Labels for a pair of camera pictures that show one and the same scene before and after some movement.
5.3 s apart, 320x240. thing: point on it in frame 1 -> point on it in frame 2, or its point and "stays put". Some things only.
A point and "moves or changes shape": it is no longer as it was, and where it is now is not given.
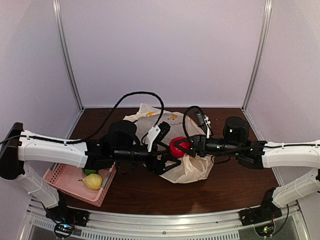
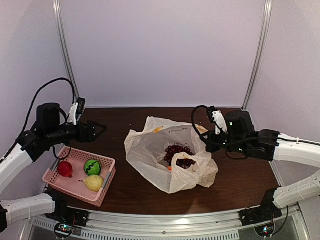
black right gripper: x=198 y=145 -> x=211 y=146
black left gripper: x=158 y=168 -> x=88 y=135
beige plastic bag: x=188 y=169 moves or changes shape
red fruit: x=176 y=152 -> x=65 y=169
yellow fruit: x=93 y=181 stays put
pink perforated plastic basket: x=69 y=179 stays put
